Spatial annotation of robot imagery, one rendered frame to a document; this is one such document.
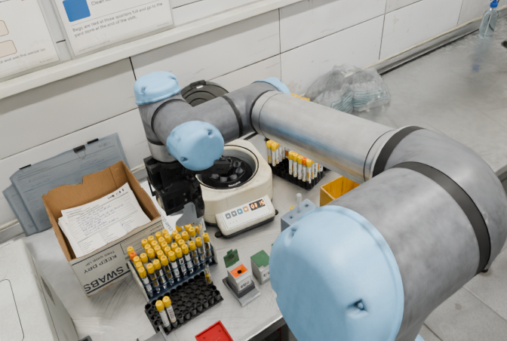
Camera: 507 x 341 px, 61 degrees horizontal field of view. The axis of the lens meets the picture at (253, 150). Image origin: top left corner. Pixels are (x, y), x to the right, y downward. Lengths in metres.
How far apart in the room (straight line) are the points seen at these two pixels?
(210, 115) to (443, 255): 0.42
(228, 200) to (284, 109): 0.64
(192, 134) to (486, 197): 0.39
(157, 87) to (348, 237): 0.46
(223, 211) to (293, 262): 0.90
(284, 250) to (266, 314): 0.76
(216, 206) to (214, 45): 0.51
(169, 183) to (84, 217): 0.55
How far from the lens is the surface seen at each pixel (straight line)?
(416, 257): 0.34
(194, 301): 1.13
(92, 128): 1.34
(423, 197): 0.37
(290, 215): 1.16
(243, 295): 1.12
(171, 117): 0.67
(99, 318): 1.20
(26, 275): 0.94
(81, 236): 1.30
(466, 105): 1.84
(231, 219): 1.24
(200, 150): 0.64
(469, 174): 0.40
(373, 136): 0.50
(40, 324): 0.86
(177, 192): 0.84
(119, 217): 1.30
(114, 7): 1.23
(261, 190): 1.25
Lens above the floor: 1.83
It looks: 39 degrees down
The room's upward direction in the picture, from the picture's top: 5 degrees counter-clockwise
